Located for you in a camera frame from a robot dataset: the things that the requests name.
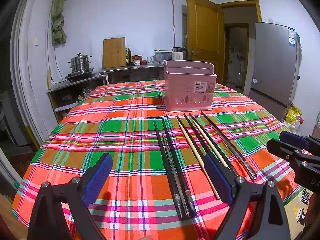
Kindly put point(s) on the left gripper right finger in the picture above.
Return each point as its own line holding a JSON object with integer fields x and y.
{"x": 269, "y": 220}

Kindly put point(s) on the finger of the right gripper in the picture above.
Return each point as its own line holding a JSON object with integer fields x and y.
{"x": 293, "y": 155}
{"x": 299, "y": 141}

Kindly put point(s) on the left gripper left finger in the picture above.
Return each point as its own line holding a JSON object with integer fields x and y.
{"x": 47, "y": 218}

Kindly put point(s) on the black chopstick silver end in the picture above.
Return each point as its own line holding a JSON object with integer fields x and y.
{"x": 234, "y": 150}

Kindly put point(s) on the light wooden chopstick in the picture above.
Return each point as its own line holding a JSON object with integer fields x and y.
{"x": 219, "y": 156}
{"x": 209, "y": 181}

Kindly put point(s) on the black chopstick patterned end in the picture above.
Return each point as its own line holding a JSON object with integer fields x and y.
{"x": 178, "y": 185}

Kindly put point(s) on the steel kitchen shelf table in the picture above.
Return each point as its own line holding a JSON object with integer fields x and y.
{"x": 149, "y": 72}

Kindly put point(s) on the yellow snack bag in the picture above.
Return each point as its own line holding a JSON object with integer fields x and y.
{"x": 293, "y": 114}

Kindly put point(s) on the silver refrigerator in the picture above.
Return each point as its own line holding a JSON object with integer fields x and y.
{"x": 275, "y": 73}

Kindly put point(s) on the plaid tablecloth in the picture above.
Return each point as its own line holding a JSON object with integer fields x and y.
{"x": 135, "y": 200}

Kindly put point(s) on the low steel side shelf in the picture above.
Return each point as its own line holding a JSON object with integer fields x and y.
{"x": 64, "y": 96}

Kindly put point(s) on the pink plastic utensil holder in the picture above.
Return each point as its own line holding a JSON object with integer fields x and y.
{"x": 189, "y": 85}

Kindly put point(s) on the black induction cooker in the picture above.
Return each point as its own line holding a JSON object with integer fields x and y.
{"x": 79, "y": 75}

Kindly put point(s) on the beige power strip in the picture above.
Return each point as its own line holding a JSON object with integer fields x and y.
{"x": 49, "y": 79}

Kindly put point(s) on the stainless steel steamer pot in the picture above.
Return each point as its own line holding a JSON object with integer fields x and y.
{"x": 80, "y": 62}

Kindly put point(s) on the white electric kettle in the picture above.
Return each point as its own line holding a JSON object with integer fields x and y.
{"x": 179, "y": 53}

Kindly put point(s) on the yellow wooden door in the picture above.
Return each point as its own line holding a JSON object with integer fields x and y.
{"x": 206, "y": 34}

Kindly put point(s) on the red lidded jar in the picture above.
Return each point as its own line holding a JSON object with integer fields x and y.
{"x": 136, "y": 60}

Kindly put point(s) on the wooden cutting board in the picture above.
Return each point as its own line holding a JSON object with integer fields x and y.
{"x": 114, "y": 52}

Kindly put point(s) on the dark oil bottle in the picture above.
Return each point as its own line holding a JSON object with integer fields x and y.
{"x": 129, "y": 56}

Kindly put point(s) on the green hanging curtain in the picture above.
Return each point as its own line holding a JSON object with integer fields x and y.
{"x": 58, "y": 34}

